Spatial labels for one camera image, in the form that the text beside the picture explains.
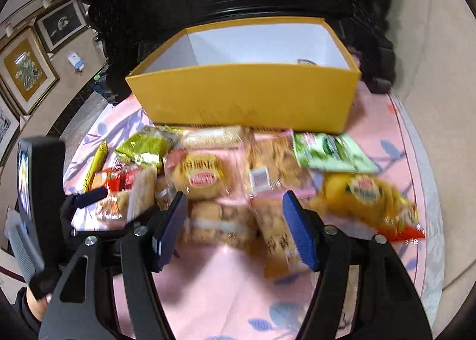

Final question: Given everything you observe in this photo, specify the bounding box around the green and white snack packet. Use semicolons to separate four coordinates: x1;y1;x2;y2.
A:
292;132;380;173

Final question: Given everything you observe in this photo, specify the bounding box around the yellow bread packet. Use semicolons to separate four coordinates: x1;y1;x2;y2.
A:
310;173;426;242

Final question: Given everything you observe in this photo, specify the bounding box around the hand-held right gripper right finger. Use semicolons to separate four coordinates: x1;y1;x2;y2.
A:
282;190;434;340

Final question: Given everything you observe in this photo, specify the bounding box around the gold framed picture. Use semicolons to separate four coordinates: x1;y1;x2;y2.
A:
0;26;60;115

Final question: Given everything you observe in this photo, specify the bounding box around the red snack packet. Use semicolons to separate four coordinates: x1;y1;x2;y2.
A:
91;165;140;192

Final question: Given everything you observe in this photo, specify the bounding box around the white framed picture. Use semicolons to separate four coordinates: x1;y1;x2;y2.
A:
0;95;21;162

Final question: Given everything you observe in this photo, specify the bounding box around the yellow stick snack packet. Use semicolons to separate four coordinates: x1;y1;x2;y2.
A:
82;140;108;192

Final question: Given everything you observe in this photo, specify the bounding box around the yellow cardboard box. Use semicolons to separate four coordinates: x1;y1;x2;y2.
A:
125;17;362;135

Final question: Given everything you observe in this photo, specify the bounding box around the clear bun packet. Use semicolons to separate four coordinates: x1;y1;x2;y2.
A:
178;200;261;247

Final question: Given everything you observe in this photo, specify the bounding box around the yellow-green snack packet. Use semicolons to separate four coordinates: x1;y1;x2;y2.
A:
115;126;183;167

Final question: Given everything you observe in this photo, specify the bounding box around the clear cracker packet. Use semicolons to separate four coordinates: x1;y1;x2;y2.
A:
126;165;159;223

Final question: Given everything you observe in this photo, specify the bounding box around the pink biscuit packet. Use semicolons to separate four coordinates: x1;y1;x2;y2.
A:
243;132;317;199

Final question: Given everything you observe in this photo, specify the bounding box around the pink bread packet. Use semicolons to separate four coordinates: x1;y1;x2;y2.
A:
164;148;253;203

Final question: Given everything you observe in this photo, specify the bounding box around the person's left hand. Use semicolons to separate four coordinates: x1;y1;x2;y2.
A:
22;286;53;326

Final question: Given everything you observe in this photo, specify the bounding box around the person's left forearm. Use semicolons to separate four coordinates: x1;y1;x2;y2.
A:
13;288;45;340

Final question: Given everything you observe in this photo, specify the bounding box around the small clear pastry packet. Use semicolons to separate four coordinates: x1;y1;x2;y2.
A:
95;191;131;222

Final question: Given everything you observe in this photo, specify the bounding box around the orange-brown snack packet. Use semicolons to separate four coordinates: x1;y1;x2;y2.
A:
251;195;311;281

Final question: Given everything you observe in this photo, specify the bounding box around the clear sesame bar packet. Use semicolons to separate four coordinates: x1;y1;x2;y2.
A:
180;125;250;149

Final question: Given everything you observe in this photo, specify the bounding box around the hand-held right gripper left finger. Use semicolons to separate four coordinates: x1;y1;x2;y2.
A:
39;191;190;340

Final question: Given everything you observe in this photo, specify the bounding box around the pale patterned under cloth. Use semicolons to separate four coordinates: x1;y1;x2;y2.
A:
390;93;447;326

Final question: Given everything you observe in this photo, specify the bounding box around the black framed picture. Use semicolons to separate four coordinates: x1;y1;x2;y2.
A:
35;0;90;54

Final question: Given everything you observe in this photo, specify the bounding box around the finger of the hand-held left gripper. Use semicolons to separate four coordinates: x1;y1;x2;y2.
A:
61;187;109;214

